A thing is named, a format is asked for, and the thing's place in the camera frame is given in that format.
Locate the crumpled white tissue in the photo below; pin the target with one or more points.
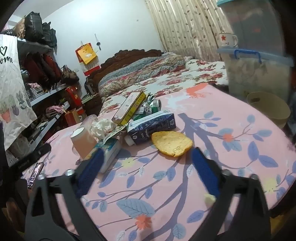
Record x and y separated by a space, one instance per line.
103 127

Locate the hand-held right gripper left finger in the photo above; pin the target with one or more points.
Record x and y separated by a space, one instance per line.
92 171

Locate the large black bag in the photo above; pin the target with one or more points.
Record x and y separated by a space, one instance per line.
33 26

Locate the teal tissue packet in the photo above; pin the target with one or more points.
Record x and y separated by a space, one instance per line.
111 150

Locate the brown paper bag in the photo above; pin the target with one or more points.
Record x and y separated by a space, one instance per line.
71 118

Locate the pink cloth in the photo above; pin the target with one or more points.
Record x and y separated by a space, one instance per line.
54 110

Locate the beige leaf print curtain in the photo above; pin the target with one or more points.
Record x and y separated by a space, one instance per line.
185 25

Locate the checkered cloth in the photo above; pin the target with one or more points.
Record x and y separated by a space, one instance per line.
34 91

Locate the pink floral tablecloth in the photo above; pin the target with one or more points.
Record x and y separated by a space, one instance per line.
143 166

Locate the hanging keys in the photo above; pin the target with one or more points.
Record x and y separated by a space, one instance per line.
99 44

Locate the white printed tote bag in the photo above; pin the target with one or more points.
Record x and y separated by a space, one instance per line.
11 88

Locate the red wall calendar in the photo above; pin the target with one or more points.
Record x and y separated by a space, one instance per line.
86 58

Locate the brown patterned handbag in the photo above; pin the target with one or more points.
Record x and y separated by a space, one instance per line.
68 75

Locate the blue drink carton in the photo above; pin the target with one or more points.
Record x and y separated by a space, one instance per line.
150 127

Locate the white floral bedsheet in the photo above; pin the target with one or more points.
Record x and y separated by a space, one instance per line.
208 71

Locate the carved wooden headboard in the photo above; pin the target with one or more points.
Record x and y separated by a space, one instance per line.
129 55

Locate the small white plastic cup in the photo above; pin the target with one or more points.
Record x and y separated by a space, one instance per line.
129 140

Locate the white enamel mug red star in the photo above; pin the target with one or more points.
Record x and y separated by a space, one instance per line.
225 40

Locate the grey shelf rack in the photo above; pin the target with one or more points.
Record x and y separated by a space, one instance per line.
44 48

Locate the yellow round sponge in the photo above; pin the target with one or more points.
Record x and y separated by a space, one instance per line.
171 143

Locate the small black bag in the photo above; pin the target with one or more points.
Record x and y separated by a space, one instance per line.
49 34

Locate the red snack wrapper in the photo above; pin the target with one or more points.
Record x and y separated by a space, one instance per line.
35 175

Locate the green white snack wrapper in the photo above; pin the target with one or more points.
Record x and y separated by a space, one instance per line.
114 134

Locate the red gift bag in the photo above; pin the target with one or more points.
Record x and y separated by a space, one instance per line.
74 97

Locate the beige waste bin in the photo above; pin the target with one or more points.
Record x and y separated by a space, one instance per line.
277 115

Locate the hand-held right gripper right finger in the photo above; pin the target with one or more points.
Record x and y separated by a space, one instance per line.
205 171

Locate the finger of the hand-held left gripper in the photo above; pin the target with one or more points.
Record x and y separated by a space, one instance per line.
30 160

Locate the small yellow peel piece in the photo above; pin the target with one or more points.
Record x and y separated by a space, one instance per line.
209 199

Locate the yellow cardboard box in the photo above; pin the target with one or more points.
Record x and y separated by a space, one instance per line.
128 107

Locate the crushed green can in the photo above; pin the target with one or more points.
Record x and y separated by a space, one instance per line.
154 104

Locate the row of dark red bags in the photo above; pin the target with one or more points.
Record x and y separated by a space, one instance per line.
42 69

